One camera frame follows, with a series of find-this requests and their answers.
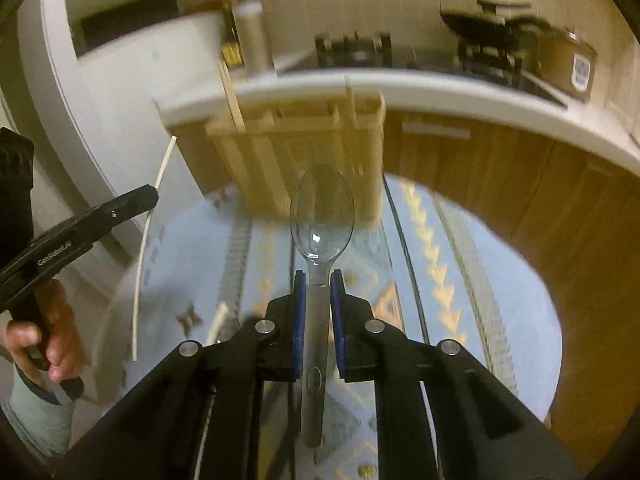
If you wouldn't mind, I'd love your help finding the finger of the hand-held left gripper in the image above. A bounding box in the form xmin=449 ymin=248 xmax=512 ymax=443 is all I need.
xmin=92 ymin=185 xmax=160 ymax=228

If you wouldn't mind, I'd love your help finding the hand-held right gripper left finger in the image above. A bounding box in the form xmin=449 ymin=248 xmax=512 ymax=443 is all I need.
xmin=65 ymin=270 xmax=307 ymax=480

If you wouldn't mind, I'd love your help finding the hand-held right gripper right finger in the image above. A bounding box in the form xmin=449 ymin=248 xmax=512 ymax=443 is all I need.
xmin=330 ymin=269 xmax=586 ymax=480

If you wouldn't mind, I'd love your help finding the clear plastic spoon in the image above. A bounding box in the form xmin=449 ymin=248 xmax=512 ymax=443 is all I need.
xmin=289 ymin=164 xmax=357 ymax=448

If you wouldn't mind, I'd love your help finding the beige plastic utensil basket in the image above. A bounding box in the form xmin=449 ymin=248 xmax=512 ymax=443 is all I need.
xmin=206 ymin=91 xmax=386 ymax=223

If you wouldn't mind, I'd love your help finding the person's left forearm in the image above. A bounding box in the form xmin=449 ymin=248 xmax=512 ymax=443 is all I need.
xmin=0 ymin=367 xmax=76 ymax=458

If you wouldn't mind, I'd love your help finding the person's left hand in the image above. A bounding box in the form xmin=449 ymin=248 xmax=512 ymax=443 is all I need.
xmin=2 ymin=280 xmax=86 ymax=386

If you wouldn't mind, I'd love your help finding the wooden chopstick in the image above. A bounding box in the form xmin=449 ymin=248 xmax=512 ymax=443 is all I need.
xmin=217 ymin=62 xmax=246 ymax=128

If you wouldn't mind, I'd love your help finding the yellow oil bottle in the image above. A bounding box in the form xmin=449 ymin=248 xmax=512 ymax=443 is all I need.
xmin=220 ymin=7 xmax=246 ymax=68

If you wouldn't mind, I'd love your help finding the beige thermos bottle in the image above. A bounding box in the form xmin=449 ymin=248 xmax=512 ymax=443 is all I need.
xmin=234 ymin=2 xmax=277 ymax=77

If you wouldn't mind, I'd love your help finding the black glass gas stove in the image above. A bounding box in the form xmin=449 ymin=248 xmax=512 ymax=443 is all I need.
xmin=280 ymin=30 xmax=568 ymax=107

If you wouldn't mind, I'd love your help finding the black wok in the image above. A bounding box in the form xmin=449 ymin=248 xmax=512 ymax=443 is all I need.
xmin=440 ymin=0 xmax=548 ymax=47

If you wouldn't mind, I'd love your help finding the beige rice cooker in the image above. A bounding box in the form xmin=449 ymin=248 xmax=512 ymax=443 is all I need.
xmin=537 ymin=27 xmax=598 ymax=103

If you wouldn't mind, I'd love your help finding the metal cabinet handle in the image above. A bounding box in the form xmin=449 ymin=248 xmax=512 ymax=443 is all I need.
xmin=401 ymin=121 xmax=472 ymax=141

